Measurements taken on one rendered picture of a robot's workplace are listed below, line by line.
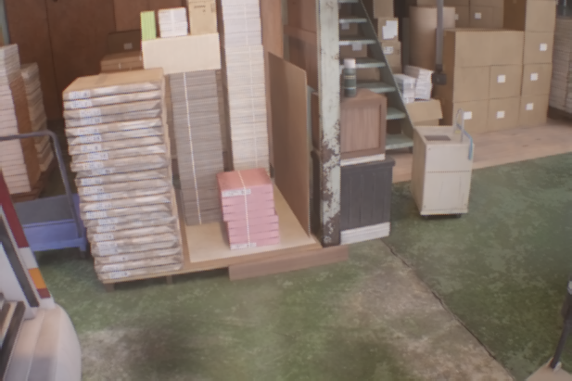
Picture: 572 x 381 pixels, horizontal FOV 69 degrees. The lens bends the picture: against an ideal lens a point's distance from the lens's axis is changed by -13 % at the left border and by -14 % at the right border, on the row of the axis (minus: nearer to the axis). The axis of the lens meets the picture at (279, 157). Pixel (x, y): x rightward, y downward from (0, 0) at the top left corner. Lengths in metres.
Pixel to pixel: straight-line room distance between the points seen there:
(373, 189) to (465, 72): 2.17
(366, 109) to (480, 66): 2.32
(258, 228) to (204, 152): 0.55
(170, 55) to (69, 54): 4.00
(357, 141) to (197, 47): 1.03
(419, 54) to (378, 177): 2.56
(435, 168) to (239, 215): 1.25
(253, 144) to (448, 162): 1.21
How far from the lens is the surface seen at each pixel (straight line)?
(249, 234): 2.65
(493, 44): 4.84
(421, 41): 5.10
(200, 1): 2.69
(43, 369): 1.47
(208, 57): 2.69
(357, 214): 2.82
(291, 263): 2.62
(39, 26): 6.63
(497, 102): 4.97
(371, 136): 2.68
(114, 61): 4.34
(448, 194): 3.12
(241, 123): 2.79
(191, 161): 2.81
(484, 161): 4.17
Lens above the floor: 1.48
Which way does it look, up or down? 21 degrees down
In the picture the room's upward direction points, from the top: 3 degrees counter-clockwise
